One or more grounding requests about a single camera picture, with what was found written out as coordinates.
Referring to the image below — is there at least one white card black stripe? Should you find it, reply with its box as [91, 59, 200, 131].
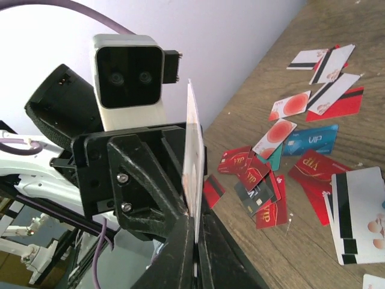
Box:
[287, 49, 328, 70]

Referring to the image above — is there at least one blue VIP card lower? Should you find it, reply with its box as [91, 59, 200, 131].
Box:
[283, 125, 339, 156]

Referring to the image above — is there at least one red stripe card front edge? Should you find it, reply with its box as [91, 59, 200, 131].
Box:
[203, 175, 226, 209]

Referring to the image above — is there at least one red VIP card left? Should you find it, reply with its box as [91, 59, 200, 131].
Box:
[217, 146, 253, 175]

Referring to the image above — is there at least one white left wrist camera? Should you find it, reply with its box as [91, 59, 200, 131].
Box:
[91, 34, 182, 131]

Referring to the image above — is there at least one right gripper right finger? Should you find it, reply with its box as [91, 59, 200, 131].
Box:
[197, 210, 269, 289]

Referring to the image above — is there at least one white card vertical stripe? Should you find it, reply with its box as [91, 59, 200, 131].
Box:
[309, 44, 356, 85]

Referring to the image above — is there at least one white card edgewise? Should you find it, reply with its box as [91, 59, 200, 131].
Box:
[182, 79, 205, 248]

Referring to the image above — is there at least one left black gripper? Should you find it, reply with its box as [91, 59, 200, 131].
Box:
[51, 123, 192, 240]

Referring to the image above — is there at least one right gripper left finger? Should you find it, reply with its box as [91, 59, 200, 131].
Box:
[132, 216, 194, 289]

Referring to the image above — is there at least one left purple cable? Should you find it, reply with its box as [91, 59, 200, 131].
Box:
[0, 0, 136, 289]

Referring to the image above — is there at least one red card under white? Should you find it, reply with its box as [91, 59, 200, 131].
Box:
[306, 87, 364, 122]

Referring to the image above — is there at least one red vip card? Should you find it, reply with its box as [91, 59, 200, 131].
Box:
[237, 156, 270, 192]
[217, 146, 253, 175]

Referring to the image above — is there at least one white card red circle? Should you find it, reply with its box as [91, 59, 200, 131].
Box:
[268, 90, 311, 121]

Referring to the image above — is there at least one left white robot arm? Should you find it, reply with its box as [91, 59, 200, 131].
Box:
[1, 64, 206, 240]

